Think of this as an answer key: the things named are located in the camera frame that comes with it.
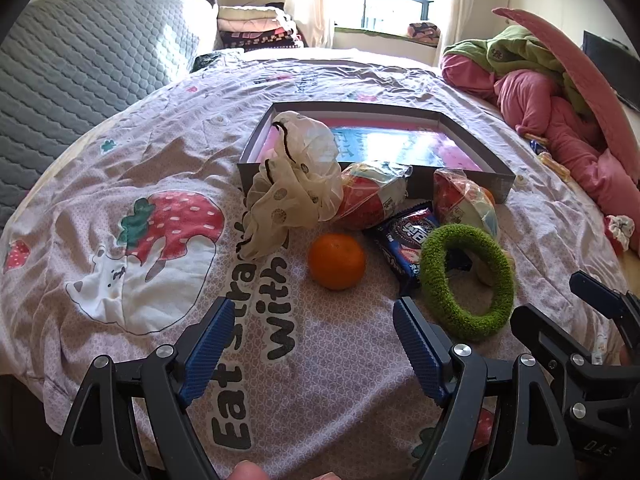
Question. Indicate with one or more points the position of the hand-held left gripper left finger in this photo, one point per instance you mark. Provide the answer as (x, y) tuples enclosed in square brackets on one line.
[(210, 345)]

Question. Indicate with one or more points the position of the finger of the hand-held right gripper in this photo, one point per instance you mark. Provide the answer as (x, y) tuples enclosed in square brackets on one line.
[(540, 327), (595, 290)]

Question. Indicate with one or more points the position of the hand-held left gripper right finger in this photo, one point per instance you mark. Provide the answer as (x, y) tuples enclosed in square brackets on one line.
[(417, 345)]

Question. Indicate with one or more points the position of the blue cookie packet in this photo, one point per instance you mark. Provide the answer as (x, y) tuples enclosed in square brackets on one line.
[(405, 240)]

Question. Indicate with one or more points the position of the red toy egg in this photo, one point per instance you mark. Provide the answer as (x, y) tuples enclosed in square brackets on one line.
[(460, 200), (365, 200)]

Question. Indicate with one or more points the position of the shallow grey cardboard box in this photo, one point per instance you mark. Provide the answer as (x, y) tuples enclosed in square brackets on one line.
[(424, 183)]

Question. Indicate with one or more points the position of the cream dotted hair scrunchie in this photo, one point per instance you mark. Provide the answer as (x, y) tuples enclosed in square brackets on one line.
[(295, 185)]

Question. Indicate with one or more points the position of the person's left hand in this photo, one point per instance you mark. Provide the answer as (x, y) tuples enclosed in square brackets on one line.
[(248, 471)]

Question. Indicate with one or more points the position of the white and red scrunchie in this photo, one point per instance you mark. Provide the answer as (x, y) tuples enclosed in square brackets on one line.
[(619, 232)]

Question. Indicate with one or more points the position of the yellow snack packet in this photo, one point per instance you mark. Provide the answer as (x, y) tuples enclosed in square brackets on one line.
[(555, 165)]

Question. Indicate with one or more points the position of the small blue snack packet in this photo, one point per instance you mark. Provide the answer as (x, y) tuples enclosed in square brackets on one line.
[(539, 147)]

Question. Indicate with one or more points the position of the pink and blue picture book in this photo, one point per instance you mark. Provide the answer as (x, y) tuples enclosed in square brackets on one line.
[(400, 145)]

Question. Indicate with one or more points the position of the pink blanket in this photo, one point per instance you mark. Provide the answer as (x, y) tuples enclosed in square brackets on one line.
[(530, 95)]

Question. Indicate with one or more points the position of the black television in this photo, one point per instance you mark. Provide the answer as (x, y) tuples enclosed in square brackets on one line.
[(610, 65)]

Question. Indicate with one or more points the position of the strawberry printed bed sheet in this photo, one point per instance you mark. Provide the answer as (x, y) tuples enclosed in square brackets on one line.
[(150, 125)]

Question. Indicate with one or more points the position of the pink padded cover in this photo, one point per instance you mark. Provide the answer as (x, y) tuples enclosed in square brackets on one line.
[(575, 60)]

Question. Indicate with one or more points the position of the green blanket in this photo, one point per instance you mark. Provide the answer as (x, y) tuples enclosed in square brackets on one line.
[(520, 55)]

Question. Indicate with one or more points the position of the dark cloth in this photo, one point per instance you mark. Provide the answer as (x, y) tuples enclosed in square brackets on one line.
[(215, 61)]

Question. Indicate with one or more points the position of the patterned cushion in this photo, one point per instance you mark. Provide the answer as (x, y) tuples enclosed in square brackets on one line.
[(424, 31)]

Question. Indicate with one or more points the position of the dark checkered folded blanket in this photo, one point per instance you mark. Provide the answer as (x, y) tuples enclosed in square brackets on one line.
[(260, 37)]

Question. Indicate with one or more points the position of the grey quilted headboard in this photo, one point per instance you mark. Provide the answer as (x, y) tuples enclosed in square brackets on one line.
[(75, 60)]

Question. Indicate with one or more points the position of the cream window curtain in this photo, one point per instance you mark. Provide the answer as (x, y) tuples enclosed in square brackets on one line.
[(456, 0), (310, 0)]

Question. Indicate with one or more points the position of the white pillow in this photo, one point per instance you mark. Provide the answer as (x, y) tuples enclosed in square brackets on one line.
[(205, 20)]

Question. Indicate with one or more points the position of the cream folded blanket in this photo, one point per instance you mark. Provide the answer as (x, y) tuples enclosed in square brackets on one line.
[(250, 16)]

